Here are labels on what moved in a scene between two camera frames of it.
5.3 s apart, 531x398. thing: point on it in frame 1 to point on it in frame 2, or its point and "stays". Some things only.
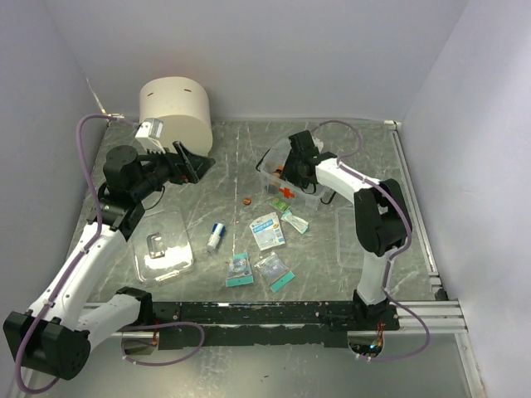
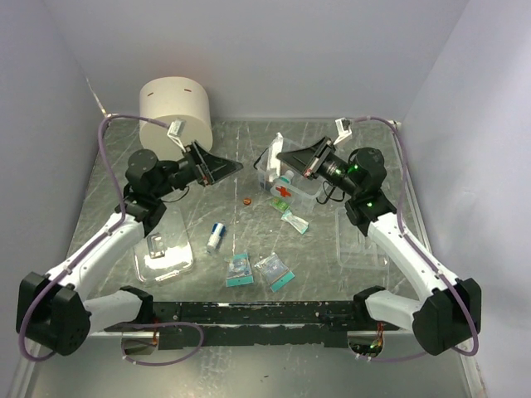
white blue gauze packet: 268,231 to 274,164
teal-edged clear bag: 275,271 stays
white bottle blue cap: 217,231 stays
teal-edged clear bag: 240,272 stays
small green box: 279,203 stays
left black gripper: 187,167 to 211,168
